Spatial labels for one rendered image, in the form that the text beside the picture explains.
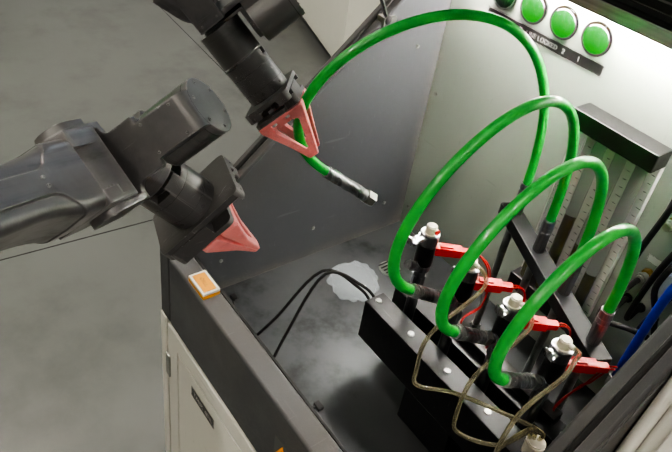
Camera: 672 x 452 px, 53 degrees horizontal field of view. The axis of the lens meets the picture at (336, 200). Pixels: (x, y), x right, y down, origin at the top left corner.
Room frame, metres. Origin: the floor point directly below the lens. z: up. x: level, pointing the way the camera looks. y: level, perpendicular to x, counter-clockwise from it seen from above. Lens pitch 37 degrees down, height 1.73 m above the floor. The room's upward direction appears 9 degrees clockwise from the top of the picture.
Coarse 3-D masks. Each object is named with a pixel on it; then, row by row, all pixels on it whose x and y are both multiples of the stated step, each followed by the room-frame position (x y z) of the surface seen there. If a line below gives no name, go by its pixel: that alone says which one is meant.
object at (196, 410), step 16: (176, 336) 0.80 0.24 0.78; (176, 352) 0.80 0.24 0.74; (176, 368) 0.80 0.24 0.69; (192, 368) 0.75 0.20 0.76; (176, 384) 0.80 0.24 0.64; (192, 384) 0.75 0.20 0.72; (208, 384) 0.71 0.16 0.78; (176, 400) 0.80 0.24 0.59; (192, 400) 0.75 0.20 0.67; (208, 400) 0.71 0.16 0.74; (176, 416) 0.81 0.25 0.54; (192, 416) 0.75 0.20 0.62; (208, 416) 0.71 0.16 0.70; (224, 416) 0.67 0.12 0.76; (176, 432) 0.81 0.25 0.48; (192, 432) 0.75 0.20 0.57; (208, 432) 0.71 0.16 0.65; (224, 432) 0.67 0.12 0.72; (240, 432) 0.63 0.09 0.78; (176, 448) 0.81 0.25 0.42; (192, 448) 0.75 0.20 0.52; (208, 448) 0.71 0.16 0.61; (224, 448) 0.66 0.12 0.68; (240, 448) 0.63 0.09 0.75
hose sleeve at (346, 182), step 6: (330, 168) 0.79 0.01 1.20; (330, 174) 0.78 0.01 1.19; (336, 174) 0.79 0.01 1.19; (342, 174) 0.80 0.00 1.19; (330, 180) 0.78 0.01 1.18; (336, 180) 0.78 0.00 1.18; (342, 180) 0.79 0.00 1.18; (348, 180) 0.80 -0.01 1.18; (342, 186) 0.79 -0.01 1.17; (348, 186) 0.79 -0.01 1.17; (354, 186) 0.80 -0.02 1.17; (360, 186) 0.80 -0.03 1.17; (354, 192) 0.79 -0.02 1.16; (360, 192) 0.80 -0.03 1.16; (366, 192) 0.80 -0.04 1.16; (360, 198) 0.80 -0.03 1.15; (366, 198) 0.80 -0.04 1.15
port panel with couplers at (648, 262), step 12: (660, 240) 0.80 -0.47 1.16; (648, 252) 0.81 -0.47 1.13; (660, 252) 0.80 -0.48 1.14; (636, 264) 0.81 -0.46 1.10; (648, 264) 0.80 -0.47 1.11; (636, 276) 0.78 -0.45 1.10; (648, 276) 0.78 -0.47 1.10; (636, 288) 0.80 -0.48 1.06; (660, 288) 0.78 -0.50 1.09; (648, 300) 0.78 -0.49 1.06
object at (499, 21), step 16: (416, 16) 0.82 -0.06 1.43; (432, 16) 0.82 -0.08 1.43; (448, 16) 0.82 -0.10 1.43; (464, 16) 0.83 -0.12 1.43; (480, 16) 0.84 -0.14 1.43; (496, 16) 0.85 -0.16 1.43; (384, 32) 0.80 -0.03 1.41; (400, 32) 0.81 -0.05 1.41; (512, 32) 0.85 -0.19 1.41; (352, 48) 0.79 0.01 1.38; (528, 48) 0.86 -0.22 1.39; (336, 64) 0.78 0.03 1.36; (544, 64) 0.88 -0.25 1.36; (320, 80) 0.77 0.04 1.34; (544, 80) 0.88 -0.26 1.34; (304, 96) 0.77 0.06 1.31; (544, 112) 0.88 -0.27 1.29; (544, 128) 0.89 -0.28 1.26; (304, 144) 0.77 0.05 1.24; (528, 176) 0.89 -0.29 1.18
